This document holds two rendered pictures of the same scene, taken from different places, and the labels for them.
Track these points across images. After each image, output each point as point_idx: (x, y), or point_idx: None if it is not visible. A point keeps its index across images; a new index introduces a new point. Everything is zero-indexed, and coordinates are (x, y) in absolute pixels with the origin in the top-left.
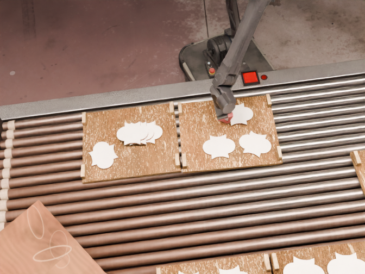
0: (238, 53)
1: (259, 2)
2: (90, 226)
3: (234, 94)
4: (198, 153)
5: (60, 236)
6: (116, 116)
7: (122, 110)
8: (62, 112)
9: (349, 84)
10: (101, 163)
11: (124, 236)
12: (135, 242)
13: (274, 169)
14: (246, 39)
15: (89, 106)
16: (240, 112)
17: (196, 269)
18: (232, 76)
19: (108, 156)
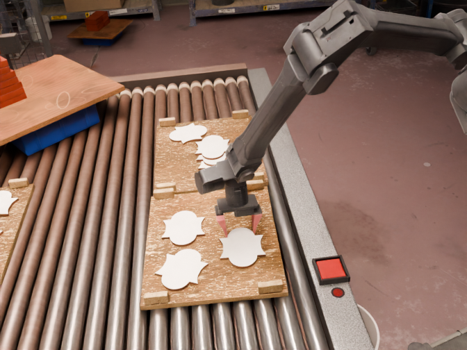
0: (247, 128)
1: (284, 64)
2: (103, 139)
3: (292, 250)
4: (178, 209)
5: (78, 101)
6: None
7: None
8: (257, 106)
9: None
10: (176, 132)
11: (84, 162)
12: (75, 171)
13: (135, 299)
14: (258, 116)
15: None
16: (245, 250)
17: (14, 214)
18: (238, 162)
19: (185, 136)
